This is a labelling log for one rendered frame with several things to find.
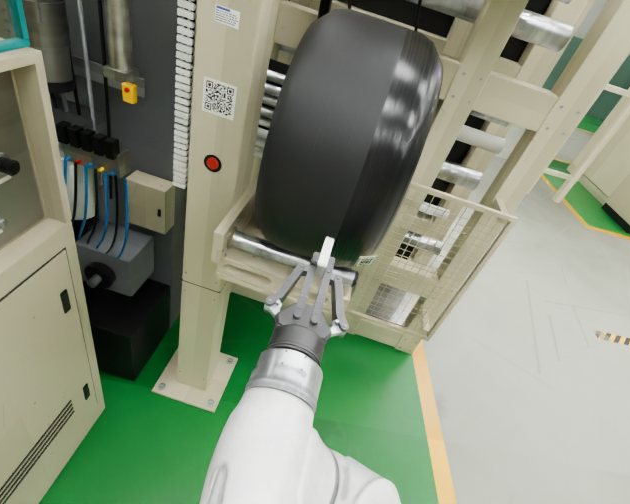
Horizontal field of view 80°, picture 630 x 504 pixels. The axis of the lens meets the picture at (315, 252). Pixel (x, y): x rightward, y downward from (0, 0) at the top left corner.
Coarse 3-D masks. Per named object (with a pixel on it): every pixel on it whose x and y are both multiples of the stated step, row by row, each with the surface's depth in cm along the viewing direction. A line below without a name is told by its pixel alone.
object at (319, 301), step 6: (330, 270) 61; (324, 276) 60; (330, 276) 60; (324, 282) 59; (324, 288) 58; (318, 294) 57; (324, 294) 57; (318, 300) 56; (318, 306) 55; (312, 312) 54; (318, 312) 54; (312, 318) 53; (318, 318) 53; (312, 324) 53
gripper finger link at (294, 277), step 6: (300, 264) 60; (294, 270) 59; (300, 270) 59; (294, 276) 58; (300, 276) 61; (288, 282) 57; (294, 282) 58; (282, 288) 56; (288, 288) 56; (276, 294) 55; (282, 294) 55; (288, 294) 59; (270, 300) 54; (276, 300) 55; (282, 300) 57; (270, 306) 54
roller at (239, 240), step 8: (240, 232) 97; (232, 240) 96; (240, 240) 96; (248, 240) 96; (256, 240) 97; (264, 240) 98; (240, 248) 97; (248, 248) 96; (256, 248) 96; (264, 248) 96; (272, 248) 96; (280, 248) 97; (264, 256) 97; (272, 256) 97; (280, 256) 96; (288, 256) 96; (296, 256) 96; (304, 256) 97; (288, 264) 97; (296, 264) 97; (336, 272) 96; (344, 272) 96; (352, 272) 97; (344, 280) 97; (352, 280) 96
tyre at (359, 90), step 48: (336, 48) 66; (384, 48) 68; (432, 48) 72; (288, 96) 67; (336, 96) 65; (384, 96) 65; (432, 96) 69; (288, 144) 67; (336, 144) 66; (384, 144) 65; (288, 192) 71; (336, 192) 69; (384, 192) 68; (288, 240) 82; (336, 240) 77
